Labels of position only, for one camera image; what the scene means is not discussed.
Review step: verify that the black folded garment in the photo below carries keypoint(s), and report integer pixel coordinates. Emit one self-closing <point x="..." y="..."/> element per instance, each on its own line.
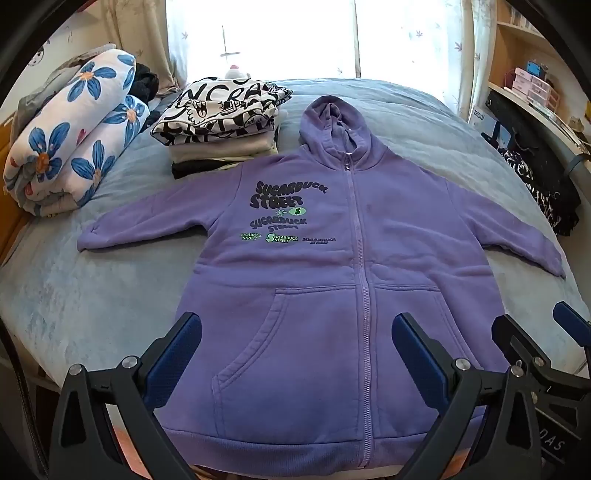
<point x="198" y="168"/>

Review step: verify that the wooden shelf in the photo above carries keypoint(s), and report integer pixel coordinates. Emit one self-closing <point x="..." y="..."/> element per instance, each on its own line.
<point x="531" y="41"/>

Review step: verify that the black white patterned cloth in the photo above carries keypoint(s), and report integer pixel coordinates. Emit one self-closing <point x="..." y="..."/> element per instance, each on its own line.
<point x="540" y="194"/>

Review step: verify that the white pillow blue flowers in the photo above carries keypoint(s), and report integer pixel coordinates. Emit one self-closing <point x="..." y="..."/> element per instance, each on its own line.
<point x="69" y="152"/>

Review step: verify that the beige folded garment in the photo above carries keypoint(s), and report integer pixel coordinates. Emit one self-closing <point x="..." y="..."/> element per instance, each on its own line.
<point x="221" y="147"/>

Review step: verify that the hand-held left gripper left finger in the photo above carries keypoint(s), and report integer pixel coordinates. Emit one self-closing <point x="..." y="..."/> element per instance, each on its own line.
<point x="178" y="350"/>

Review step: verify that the dark clothes pile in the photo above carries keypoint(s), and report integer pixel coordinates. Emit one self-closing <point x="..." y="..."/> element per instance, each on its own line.
<point x="145" y="85"/>

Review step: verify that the orange wooden furniture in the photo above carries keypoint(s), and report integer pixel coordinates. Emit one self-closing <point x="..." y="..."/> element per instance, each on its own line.
<point x="9" y="221"/>

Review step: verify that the white printed box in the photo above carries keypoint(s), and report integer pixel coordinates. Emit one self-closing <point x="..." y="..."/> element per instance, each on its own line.
<point x="480" y="114"/>

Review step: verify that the grey-blue bed blanket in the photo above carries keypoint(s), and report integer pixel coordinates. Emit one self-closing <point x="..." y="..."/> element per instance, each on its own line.
<point x="415" y="152"/>

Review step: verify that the small sword ornament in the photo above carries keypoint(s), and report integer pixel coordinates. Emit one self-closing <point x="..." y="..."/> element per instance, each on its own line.
<point x="226" y="44"/>

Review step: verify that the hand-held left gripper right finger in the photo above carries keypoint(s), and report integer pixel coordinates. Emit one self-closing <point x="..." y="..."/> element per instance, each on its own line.
<point x="418" y="355"/>

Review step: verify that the beige curtain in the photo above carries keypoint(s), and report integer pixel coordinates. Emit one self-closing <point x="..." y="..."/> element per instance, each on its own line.
<point x="134" y="27"/>

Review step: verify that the purple zip hoodie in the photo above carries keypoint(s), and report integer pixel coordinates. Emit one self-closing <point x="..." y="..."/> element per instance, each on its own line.
<point x="300" y="300"/>

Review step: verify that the sheer leaf print curtain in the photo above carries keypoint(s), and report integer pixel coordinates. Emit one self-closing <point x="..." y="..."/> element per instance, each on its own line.
<point x="406" y="37"/>

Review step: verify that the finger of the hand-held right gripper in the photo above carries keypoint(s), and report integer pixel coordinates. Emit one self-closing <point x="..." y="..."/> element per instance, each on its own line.
<point x="572" y="318"/>
<point x="521" y="341"/>

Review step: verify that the stack of folded clothes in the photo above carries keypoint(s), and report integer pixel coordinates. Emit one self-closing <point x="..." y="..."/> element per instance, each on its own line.
<point x="217" y="110"/>

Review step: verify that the grey garment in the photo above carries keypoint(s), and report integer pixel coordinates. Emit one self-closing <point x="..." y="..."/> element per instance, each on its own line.
<point x="41" y="99"/>

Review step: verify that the white plush toy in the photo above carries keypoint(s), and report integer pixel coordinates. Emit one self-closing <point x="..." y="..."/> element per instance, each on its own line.
<point x="236" y="74"/>

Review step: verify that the black bag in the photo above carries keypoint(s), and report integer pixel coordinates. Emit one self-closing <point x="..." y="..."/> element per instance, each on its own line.
<point x="512" y="120"/>

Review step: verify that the stack of pink boxes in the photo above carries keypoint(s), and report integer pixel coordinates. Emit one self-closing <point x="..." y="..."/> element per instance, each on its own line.
<point x="531" y="87"/>

